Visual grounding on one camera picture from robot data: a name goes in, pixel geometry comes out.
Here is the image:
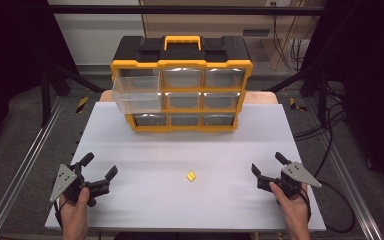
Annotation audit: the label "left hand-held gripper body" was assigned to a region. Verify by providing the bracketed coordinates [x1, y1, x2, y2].
[49, 162, 110, 208]

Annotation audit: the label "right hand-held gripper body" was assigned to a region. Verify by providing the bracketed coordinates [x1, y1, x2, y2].
[256, 161, 323, 200]

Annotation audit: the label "person's left hand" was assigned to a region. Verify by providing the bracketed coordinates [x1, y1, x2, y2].
[59, 187, 91, 229]

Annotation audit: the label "person's right hand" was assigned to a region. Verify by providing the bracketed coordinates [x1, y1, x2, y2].
[269, 182, 310, 231]

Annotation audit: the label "yellow and black hazard tape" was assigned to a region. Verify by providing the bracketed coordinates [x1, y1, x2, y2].
[289, 97, 308, 113]
[76, 96, 90, 114]

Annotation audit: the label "light wooden table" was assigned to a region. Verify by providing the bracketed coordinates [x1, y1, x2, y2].
[99, 89, 279, 105]

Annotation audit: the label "black metal stand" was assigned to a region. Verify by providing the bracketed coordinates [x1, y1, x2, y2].
[265, 63, 331, 126]
[40, 58, 105, 128]

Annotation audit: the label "black curtain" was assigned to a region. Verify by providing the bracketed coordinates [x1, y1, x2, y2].
[0, 0, 55, 149]
[308, 0, 384, 196]

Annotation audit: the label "grid of small clear drawers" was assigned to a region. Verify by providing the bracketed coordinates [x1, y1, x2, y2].
[133, 67, 247, 127]

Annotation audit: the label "white panel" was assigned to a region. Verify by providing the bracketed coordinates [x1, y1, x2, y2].
[47, 0, 146, 66]

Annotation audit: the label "yellow and black organizer cabinet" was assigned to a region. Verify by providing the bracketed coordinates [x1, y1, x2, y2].
[110, 35, 254, 134]

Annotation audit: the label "light wooden cabinet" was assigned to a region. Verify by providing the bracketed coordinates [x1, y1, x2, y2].
[141, 0, 328, 40]

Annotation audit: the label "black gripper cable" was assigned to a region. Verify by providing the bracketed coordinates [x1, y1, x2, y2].
[53, 199, 64, 231]
[318, 179, 357, 234]

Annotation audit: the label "aluminium rail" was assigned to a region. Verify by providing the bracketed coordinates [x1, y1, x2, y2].
[0, 96, 65, 240]
[326, 143, 384, 240]

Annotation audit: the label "bundle of black floor cables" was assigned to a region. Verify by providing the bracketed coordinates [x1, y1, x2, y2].
[293, 83, 348, 178]

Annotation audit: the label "hanging wall cables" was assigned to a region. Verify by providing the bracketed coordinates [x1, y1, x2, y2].
[270, 0, 316, 72]

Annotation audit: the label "black metal frame bar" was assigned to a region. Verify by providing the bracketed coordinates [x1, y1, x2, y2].
[46, 4, 331, 16]

